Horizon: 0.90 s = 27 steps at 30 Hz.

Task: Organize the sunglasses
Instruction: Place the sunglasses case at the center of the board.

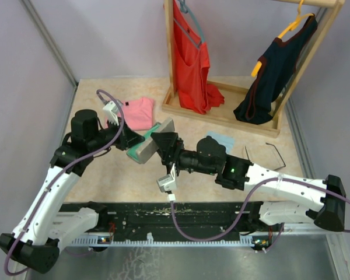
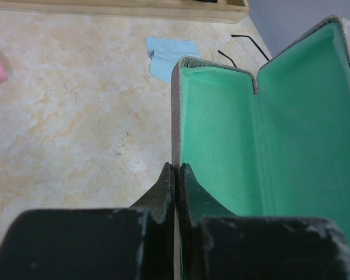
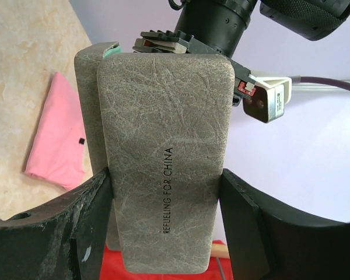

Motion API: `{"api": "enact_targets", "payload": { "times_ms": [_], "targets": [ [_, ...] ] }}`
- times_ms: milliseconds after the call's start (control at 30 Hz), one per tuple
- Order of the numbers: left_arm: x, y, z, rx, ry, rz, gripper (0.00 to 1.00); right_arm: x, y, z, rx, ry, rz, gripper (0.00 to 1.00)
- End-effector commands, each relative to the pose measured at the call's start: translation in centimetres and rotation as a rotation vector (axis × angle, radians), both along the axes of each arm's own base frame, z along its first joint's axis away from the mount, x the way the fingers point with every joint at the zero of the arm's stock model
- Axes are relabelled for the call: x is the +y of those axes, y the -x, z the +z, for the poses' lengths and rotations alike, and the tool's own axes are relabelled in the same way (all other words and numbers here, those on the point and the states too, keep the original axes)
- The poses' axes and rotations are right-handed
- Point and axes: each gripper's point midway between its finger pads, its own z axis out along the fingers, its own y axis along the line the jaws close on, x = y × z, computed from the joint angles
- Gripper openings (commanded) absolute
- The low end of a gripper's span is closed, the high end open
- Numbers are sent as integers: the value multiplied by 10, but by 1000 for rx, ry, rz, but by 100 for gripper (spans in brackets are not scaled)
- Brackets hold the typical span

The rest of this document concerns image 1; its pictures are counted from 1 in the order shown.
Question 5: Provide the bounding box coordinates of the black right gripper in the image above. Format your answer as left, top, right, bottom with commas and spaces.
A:
151, 132, 218, 178

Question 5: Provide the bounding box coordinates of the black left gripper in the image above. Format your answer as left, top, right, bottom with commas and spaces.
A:
87, 115, 144, 152

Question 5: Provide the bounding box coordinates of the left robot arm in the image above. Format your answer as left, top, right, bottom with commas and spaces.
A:
0, 109, 145, 274

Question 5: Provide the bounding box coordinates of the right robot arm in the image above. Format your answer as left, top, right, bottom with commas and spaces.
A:
151, 132, 346, 232

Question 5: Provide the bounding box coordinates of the pink folded t-shirt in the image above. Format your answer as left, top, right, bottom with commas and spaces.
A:
120, 97, 155, 131

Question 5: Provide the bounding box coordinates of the light blue cleaning cloth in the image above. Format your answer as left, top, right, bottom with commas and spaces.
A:
206, 131, 235, 153

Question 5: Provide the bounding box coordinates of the wooden clothes rack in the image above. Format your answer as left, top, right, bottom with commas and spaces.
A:
161, 1, 345, 138

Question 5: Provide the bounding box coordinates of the red t-shirt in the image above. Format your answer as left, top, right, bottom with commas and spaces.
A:
173, 1, 225, 115

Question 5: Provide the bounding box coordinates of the navy tank top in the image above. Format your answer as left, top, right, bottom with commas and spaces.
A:
233, 14, 318, 125

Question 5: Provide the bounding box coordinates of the grey-blue hanger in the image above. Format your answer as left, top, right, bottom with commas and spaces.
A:
171, 0, 208, 50

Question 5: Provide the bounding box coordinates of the yellow hanger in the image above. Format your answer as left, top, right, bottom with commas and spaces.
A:
251, 0, 314, 78

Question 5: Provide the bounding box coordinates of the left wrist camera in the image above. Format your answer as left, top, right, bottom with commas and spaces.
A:
103, 100, 123, 126

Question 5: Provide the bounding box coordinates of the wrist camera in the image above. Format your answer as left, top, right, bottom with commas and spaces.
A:
156, 164, 177, 202
103, 100, 123, 126

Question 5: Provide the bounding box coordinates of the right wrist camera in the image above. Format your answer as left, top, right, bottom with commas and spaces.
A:
156, 164, 177, 202

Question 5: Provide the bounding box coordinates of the aluminium frame post left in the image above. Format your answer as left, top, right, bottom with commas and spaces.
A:
19, 0, 79, 89

